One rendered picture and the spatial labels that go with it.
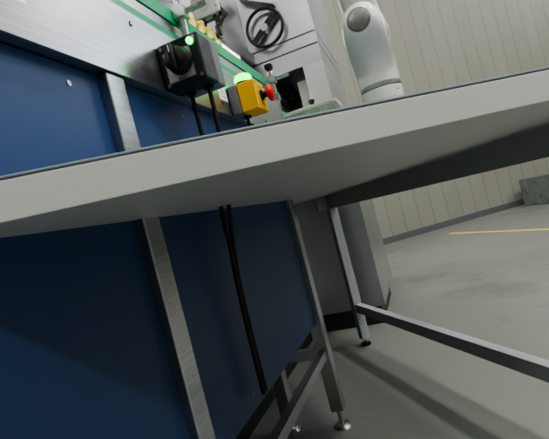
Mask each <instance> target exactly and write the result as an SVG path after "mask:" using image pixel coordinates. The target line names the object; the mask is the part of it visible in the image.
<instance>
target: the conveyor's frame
mask: <svg viewBox="0 0 549 439"><path fill-rule="evenodd" d="M173 40H174V39H173V38H171V37H169V36H168V35H166V34H165V33H163V32H161V31H160V30H157V29H156V28H154V27H152V26H151V25H150V24H148V23H146V22H145V21H143V20H141V19H140V18H138V17H136V16H134V15H133V14H132V13H130V12H128V11H127V10H124V9H123V8H121V7H119V6H118V5H116V4H115V3H113V2H111V1H110V0H0V43H2V44H7V45H9V46H12V47H15V48H18V49H20V50H23V51H27V52H29V53H32V54H35V55H38V56H40V57H45V58H48V59H50V60H53V61H56V62H59V63H60V64H65V65H68V66H70V67H73V68H76V69H79V70H81V71H86V72H89V73H91V74H94V75H96V76H97V78H98V84H99V88H100V91H101V95H102V98H103V101H104V105H105V111H106V115H107V118H108V122H109V126H110V128H111V132H112V138H113V142H114V145H115V149H116V152H124V151H129V150H133V149H138V148H141V146H140V142H139V136H138V133H137V130H136V126H135V123H134V119H133V115H132V109H131V106H130V102H129V99H128V96H127V92H126V88H125V86H126V85H127V86H129V87H132V88H134V89H137V90H140V91H144V92H147V93H150V94H152V95H155V96H158V97H161V98H164V99H167V100H170V101H173V102H175V103H178V104H181V105H185V106H188V107H191V108H193V106H192V102H191V100H190V99H187V98H183V97H181V96H178V95H176V94H173V93H171V92H169V91H168V90H167V88H166V82H165V79H164V75H163V71H162V68H161V64H160V61H159V55H158V52H157V48H158V47H159V46H161V45H163V44H167V43H169V42H171V41H173ZM221 69H222V68H221ZM222 71H223V75H224V78H225V82H226V86H225V87H223V88H221V89H219V90H216V91H213V98H214V102H215V105H216V110H217V113H218V117H219V118H224V119H226V120H229V121H231V122H234V123H236V124H239V125H244V126H248V124H247V121H246V120H243V119H240V118H237V117H234V115H233V112H232V108H231V105H230V101H229V97H228V95H227V88H228V87H230V86H233V85H234V77H235V76H234V75H233V74H231V73H229V72H228V71H225V70H224V69H222ZM266 100H267V104H268V110H269V112H267V113H264V114H261V115H259V116H256V117H252V118H250V123H251V125H259V124H264V123H268V122H273V121H277V120H281V114H280V110H279V106H278V103H277V101H275V100H274V101H270V100H269V98H268V97H267V98H266ZM195 101H196V105H197V108H198V111H203V112H205V113H208V114H211V115H213V110H212V106H211V103H210V99H209V96H208V94H205V95H202V96H200V97H197V98H195Z"/></svg>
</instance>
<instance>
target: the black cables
mask: <svg viewBox="0 0 549 439"><path fill-rule="evenodd" d="M207 92H208V96H209V99H210V103H211V106H212V110H213V117H214V122H215V126H216V131H217V132H221V130H220V121H219V118H218V113H217V110H216V105H215V102H214V95H213V92H212V89H207ZM190 99H191V102H192V106H193V111H194V115H195V118H196V122H197V126H198V128H199V132H200V136H203V135H205V134H204V131H203V128H202V124H201V121H200V115H199V112H198V108H197V105H196V101H195V97H194V95H192V96H190ZM219 210H220V218H221V222H222V226H223V231H224V234H225V235H226V238H227V246H228V251H229V255H230V260H231V265H232V270H233V275H234V283H235V287H236V291H237V295H238V299H239V303H240V307H241V314H242V318H243V321H244V325H245V329H246V332H247V339H248V343H249V347H250V350H251V354H252V357H253V361H254V367H255V371H256V374H257V377H258V381H259V384H260V388H261V394H262V395H265V394H266V391H268V387H267V384H266V380H265V376H264V373H263V369H262V365H261V359H260V356H259V352H258V348H257V345H256V341H255V338H254V331H253V328H252V324H251V320H250V317H249V312H248V309H247V303H246V298H245V294H244V290H243V286H242V282H241V274H240V269H239V264H238V259H237V253H236V247H235V241H234V228H233V220H232V211H231V204H230V205H227V218H228V225H227V219H226V215H225V212H224V208H223V206H219ZM228 227H229V230H228Z"/></svg>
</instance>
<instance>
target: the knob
mask: <svg viewBox="0 0 549 439"><path fill-rule="evenodd" d="M165 47H166V53H165V56H164V63H165V66H166V68H167V69H169V70H170V71H171V72H172V73H174V74H176V75H183V74H185V73H187V72H188V71H189V70H190V68H191V66H192V62H193V59H192V55H191V53H190V52H189V50H187V49H186V48H183V47H179V46H177V45H174V46H173V45H172V44H166V45H165Z"/></svg>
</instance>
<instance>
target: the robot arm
mask: <svg viewBox="0 0 549 439"><path fill-rule="evenodd" d="M206 1H207V5H206V6H204V7H202V8H199V9H197V10H195V11H192V14H194V17H195V21H197V20H202V21H203V22H204V25H205V27H207V24H208V23H211V22H212V21H215V23H216V25H215V29H216V32H217V36H218V37H219V38H220V39H223V36H222V35H223V31H222V28H221V27H222V24H223V21H224V19H225V18H226V16H227V15H228V12H227V11H225V10H224V9H223V8H222V5H221V2H220V0H206ZM336 1H337V2H338V4H339V7H340V9H341V12H342V15H343V17H342V24H341V31H342V40H343V43H344V46H345V49H346V51H347V54H348V57H349V61H350V63H351V66H352V68H353V70H354V73H355V74H356V79H357V82H358V85H359V89H360V92H361V96H362V100H363V103H368V102H373V101H377V100H382V99H386V98H394V97H399V96H403V95H404V91H403V85H402V81H401V78H400V74H399V70H398V67H397V62H396V60H395V56H394V53H393V50H392V48H391V45H390V28H389V26H388V24H387V22H386V20H385V18H384V16H383V13H382V12H381V11H380V9H379V7H378V5H377V3H376V0H336Z"/></svg>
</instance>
